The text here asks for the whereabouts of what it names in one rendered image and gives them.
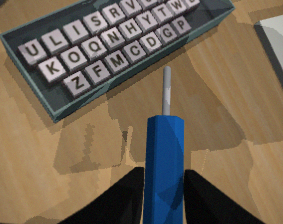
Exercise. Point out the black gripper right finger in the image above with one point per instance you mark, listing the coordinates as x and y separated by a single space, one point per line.
206 204

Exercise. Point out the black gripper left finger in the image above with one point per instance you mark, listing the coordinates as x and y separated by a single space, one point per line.
119 204

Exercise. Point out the blue stylus with grey tip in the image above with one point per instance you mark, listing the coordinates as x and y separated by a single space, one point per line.
164 165

